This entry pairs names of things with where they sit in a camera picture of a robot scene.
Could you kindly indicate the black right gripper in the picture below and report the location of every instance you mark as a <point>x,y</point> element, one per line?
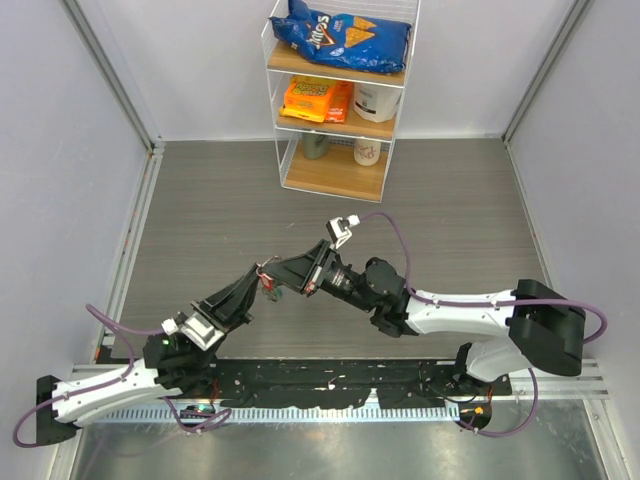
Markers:
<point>307,272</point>

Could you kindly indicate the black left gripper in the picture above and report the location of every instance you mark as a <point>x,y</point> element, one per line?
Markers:
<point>229,307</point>

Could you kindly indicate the large metal keyring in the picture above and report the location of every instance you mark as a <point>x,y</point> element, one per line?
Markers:
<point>276,294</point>

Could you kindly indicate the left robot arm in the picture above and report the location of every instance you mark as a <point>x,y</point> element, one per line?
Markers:
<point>177,359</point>

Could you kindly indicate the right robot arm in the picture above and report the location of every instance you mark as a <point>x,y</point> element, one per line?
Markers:
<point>527,327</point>

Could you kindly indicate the white paper cup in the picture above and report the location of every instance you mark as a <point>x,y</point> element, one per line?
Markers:
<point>367,152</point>

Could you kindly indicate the orange snack box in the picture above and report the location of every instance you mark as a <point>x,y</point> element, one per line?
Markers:
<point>317,100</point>

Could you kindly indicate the white pouch bag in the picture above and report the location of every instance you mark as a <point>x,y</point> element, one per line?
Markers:
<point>375,103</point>

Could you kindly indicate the blue Doritos chip bag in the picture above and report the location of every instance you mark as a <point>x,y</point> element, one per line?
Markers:
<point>344,40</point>

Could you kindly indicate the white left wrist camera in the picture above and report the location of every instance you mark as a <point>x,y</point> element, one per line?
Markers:
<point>196,328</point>

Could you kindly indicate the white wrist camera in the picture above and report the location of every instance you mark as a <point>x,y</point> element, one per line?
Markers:
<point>339,229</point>
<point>196,328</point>

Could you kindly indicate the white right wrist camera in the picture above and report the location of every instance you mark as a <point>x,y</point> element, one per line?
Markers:
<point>339,229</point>

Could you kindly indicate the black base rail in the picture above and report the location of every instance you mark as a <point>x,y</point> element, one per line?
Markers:
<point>343,383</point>

